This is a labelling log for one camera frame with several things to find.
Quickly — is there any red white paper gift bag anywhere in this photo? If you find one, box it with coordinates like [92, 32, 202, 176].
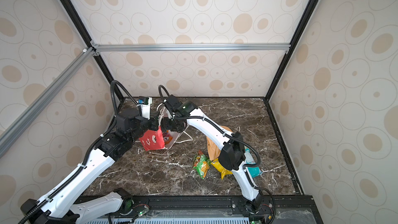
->
[138, 102, 194, 152]

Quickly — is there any brown snack packet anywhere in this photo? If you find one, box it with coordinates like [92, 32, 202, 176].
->
[204, 125, 232, 161]

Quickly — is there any green small snack packet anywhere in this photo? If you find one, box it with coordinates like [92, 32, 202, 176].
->
[193, 150, 211, 179]

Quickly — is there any yellow snack packet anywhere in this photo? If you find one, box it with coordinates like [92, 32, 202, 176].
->
[211, 158, 233, 180]

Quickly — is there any teal white snack packet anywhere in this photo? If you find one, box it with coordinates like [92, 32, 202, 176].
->
[244, 148, 262, 178]

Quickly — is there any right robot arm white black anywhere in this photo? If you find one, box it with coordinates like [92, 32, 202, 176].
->
[161, 95, 263, 214]

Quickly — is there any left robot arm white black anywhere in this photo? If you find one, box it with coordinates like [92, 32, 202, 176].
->
[20, 106, 159, 224]

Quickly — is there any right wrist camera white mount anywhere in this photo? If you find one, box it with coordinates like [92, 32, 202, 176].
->
[161, 94, 182, 118]

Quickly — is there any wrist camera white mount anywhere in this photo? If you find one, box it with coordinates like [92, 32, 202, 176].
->
[137, 96, 152, 119]
[161, 94, 182, 118]

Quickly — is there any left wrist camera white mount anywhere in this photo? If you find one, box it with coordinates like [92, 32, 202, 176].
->
[137, 96, 152, 119]

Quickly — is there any horizontal aluminium frame bar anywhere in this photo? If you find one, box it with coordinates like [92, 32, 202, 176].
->
[94, 43, 291, 52]

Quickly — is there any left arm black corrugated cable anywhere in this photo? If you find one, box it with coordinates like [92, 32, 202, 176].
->
[17, 80, 139, 224]

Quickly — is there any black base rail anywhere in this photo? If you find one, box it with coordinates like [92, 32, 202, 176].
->
[77, 194, 324, 224]

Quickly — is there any left slanted aluminium frame bar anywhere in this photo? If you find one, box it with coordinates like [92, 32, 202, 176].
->
[1, 47, 94, 156]

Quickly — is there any left black corner post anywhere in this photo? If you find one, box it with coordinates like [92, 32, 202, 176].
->
[59, 0, 114, 84]

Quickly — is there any black corner post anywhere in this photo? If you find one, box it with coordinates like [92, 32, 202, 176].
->
[59, 0, 114, 84]
[264, 0, 319, 102]

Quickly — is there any right black corner post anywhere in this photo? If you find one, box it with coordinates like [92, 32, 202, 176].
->
[264, 0, 319, 102]

